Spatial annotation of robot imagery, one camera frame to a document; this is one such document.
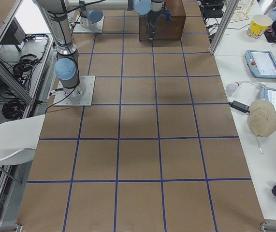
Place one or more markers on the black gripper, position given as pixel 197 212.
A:
pixel 151 17

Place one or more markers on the dark wooden drawer box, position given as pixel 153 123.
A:
pixel 166 31

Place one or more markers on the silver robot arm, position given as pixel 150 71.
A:
pixel 55 13
pixel 90 18

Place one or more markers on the white light bulb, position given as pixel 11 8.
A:
pixel 231 88

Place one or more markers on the yellow popcorn paper cup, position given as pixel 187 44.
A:
pixel 259 24

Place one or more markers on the black power adapter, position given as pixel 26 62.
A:
pixel 239 106

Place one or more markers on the beige baseball cap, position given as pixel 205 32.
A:
pixel 262 118

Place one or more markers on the white plastic chair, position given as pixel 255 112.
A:
pixel 19 139

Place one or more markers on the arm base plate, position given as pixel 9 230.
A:
pixel 81 96
pixel 97 28

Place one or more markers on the aluminium frame post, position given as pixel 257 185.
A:
pixel 223 25

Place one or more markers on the gold wire rack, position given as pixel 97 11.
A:
pixel 242 10

